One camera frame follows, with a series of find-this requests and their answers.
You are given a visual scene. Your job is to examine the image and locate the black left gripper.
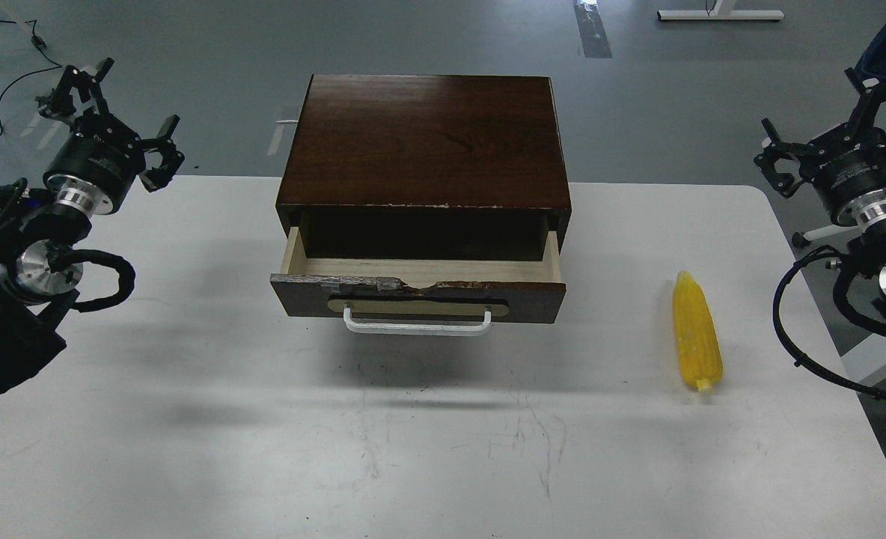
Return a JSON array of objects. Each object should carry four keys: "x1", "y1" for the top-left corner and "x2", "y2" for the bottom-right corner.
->
[{"x1": 36, "y1": 57, "x2": 184, "y2": 215}]

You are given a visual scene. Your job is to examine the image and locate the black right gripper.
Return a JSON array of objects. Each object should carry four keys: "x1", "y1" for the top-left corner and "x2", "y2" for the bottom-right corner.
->
[{"x1": 754, "y1": 68, "x2": 886, "y2": 225}]

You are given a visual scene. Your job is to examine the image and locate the yellow corn cob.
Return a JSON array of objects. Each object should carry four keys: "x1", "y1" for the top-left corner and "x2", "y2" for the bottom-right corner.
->
[{"x1": 672, "y1": 270, "x2": 724, "y2": 393}]

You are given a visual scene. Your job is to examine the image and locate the wooden drawer with white handle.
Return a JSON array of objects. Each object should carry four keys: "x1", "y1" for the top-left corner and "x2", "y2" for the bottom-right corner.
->
[{"x1": 269, "y1": 229, "x2": 566, "y2": 337}]

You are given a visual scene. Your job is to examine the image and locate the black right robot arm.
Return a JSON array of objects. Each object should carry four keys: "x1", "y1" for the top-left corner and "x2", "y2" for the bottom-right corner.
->
[{"x1": 754, "y1": 68, "x2": 886, "y2": 402}]

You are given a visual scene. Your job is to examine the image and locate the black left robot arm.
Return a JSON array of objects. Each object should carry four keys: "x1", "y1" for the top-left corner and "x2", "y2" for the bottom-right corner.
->
[{"x1": 0, "y1": 58, "x2": 184, "y2": 396}]

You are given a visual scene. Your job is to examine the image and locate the dark wooden drawer cabinet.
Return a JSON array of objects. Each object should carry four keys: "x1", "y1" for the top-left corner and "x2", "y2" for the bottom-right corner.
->
[{"x1": 275, "y1": 73, "x2": 572, "y2": 242}]

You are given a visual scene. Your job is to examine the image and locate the white desk leg base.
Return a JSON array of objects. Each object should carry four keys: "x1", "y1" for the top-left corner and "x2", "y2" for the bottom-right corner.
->
[{"x1": 656, "y1": 1, "x2": 785, "y2": 22}]

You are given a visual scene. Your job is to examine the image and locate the black floor cable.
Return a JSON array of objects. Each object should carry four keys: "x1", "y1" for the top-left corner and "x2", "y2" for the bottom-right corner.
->
[{"x1": 0, "y1": 0, "x2": 64, "y2": 140}]

